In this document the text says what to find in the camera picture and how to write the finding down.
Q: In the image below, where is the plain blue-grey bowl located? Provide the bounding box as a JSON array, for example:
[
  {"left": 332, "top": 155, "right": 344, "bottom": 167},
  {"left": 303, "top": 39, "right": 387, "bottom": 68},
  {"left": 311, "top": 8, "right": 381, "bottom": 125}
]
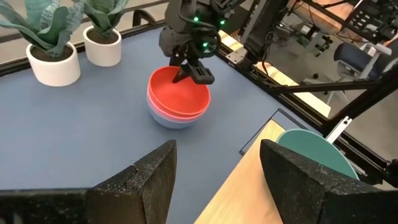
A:
[{"left": 147, "top": 99, "right": 206, "bottom": 130}]

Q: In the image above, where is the plain orange bowl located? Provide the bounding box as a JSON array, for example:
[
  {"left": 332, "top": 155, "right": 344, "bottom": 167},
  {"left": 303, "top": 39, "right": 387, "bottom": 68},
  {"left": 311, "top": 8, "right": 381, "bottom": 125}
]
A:
[{"left": 147, "top": 65, "right": 211, "bottom": 121}]

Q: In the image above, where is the silver metal bracket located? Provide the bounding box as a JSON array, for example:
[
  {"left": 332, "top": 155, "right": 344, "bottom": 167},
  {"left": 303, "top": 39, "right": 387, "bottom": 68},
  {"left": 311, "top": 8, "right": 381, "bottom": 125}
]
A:
[{"left": 325, "top": 116, "right": 353, "bottom": 144}]

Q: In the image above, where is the snake plant in white pot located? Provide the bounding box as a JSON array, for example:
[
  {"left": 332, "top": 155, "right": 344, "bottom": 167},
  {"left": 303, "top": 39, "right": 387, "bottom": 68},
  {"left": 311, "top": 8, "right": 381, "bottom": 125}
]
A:
[
  {"left": 73, "top": 0, "right": 130, "bottom": 68},
  {"left": 0, "top": 0, "right": 82, "bottom": 87}
]

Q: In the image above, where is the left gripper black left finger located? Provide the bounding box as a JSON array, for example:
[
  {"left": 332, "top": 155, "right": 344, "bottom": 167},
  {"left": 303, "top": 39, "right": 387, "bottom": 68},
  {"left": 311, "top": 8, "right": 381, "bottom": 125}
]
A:
[{"left": 85, "top": 139, "right": 178, "bottom": 224}]

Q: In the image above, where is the plain teal bowl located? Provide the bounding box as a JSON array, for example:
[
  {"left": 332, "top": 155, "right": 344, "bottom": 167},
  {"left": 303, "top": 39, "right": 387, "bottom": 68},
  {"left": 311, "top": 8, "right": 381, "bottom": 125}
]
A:
[{"left": 275, "top": 129, "right": 360, "bottom": 181}]

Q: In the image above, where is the black electronics box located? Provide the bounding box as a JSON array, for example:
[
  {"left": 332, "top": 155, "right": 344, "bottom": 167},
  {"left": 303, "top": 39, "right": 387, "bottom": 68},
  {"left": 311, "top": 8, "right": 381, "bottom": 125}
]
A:
[{"left": 343, "top": 0, "right": 398, "bottom": 43}]

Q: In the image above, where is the wooden board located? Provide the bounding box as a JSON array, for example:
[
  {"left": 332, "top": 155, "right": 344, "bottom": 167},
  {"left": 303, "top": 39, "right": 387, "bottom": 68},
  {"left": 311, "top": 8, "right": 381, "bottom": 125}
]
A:
[{"left": 194, "top": 108, "right": 324, "bottom": 224}]

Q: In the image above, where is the plain pink bowl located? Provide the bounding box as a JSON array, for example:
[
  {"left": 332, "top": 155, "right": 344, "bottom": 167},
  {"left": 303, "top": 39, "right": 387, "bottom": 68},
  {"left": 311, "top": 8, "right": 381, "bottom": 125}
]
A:
[{"left": 146, "top": 90, "right": 209, "bottom": 124}]

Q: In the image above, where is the black rig frame beam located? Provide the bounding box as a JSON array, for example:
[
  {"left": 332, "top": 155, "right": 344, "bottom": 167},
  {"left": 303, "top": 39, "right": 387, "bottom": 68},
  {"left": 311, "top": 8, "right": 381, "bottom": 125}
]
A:
[{"left": 269, "top": 62, "right": 398, "bottom": 138}]

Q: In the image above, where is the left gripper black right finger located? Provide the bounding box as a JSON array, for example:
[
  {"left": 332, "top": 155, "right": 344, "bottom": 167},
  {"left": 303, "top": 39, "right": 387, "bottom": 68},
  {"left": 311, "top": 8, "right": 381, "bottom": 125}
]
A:
[{"left": 259, "top": 139, "right": 388, "bottom": 224}]

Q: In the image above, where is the blue office chair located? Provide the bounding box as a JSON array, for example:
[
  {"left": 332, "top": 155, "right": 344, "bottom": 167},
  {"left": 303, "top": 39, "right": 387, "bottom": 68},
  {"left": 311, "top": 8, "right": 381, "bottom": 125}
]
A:
[{"left": 333, "top": 39, "right": 398, "bottom": 82}]

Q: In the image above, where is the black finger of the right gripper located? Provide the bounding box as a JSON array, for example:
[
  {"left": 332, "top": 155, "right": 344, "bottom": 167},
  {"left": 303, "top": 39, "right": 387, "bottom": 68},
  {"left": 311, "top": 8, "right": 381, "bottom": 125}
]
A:
[
  {"left": 172, "top": 67, "right": 190, "bottom": 84},
  {"left": 186, "top": 60, "right": 215, "bottom": 85}
]

